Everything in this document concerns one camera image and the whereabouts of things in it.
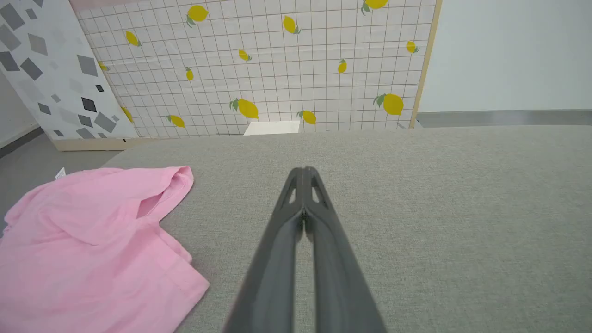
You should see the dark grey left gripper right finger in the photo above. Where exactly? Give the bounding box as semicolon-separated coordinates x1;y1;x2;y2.
303;166;387;333

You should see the grey fabric sofa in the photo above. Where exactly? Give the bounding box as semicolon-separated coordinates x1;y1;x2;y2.
101;126;592;333

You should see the pink shirt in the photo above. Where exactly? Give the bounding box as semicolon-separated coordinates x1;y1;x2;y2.
0;166;210;333

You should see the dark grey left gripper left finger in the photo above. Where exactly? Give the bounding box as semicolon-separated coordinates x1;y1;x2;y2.
223;167;305;333

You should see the grey diamond pattern panel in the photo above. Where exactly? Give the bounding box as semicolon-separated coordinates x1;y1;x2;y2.
0;0;139;141

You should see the lemon print grid panel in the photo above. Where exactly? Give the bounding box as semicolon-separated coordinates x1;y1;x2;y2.
74;0;443;138

